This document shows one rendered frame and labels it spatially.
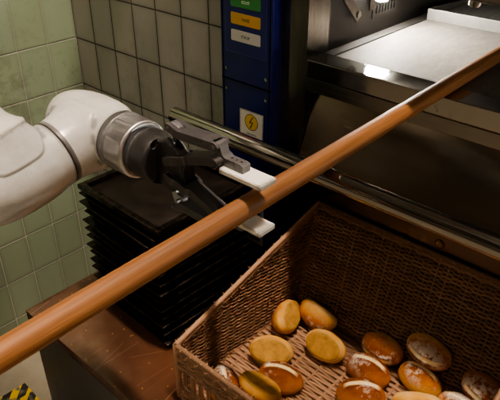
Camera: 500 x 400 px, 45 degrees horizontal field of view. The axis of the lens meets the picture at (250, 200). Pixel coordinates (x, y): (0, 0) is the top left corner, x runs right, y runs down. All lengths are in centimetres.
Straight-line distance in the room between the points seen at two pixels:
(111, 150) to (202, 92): 74
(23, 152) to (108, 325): 73
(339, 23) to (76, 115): 69
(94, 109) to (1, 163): 16
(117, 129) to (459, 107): 62
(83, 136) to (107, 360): 67
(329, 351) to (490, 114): 60
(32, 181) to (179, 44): 83
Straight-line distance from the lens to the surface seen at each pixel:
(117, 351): 145
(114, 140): 87
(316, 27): 133
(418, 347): 132
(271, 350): 134
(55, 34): 198
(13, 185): 87
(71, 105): 95
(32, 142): 88
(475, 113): 116
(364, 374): 133
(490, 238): 79
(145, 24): 171
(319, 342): 137
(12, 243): 212
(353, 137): 91
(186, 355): 121
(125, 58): 182
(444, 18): 167
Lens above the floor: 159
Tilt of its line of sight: 31 degrees down
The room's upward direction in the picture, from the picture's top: straight up
